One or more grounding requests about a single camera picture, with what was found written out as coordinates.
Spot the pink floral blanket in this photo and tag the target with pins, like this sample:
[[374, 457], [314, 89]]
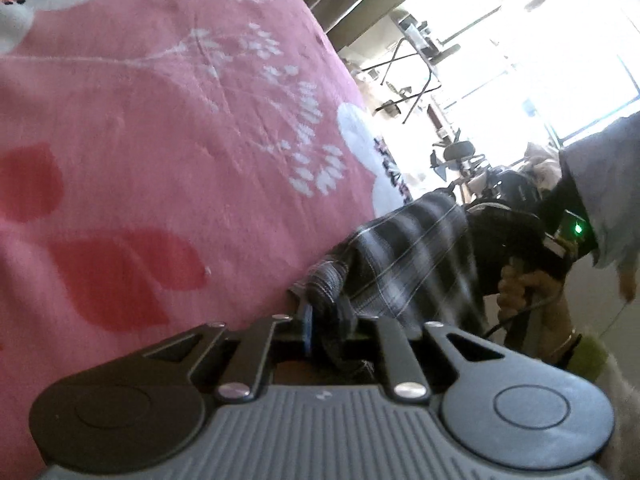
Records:
[[150, 135]]

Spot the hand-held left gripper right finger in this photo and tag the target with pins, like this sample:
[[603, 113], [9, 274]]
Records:
[[390, 345]]

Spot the grey-blue cloth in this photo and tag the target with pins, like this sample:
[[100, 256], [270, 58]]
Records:
[[610, 185]]

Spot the wheelchair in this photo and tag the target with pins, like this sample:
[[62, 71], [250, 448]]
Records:
[[457, 151]]

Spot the folding table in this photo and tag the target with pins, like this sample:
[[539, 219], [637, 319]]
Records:
[[429, 72]]

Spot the person's right hand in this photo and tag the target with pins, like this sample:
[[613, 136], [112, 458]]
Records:
[[555, 310]]

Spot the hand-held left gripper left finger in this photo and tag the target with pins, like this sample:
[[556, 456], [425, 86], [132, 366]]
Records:
[[307, 330]]

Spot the person's right forearm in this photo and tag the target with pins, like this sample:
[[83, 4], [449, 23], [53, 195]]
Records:
[[590, 360]]

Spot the black white plaid shirt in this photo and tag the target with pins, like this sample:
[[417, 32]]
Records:
[[410, 250]]

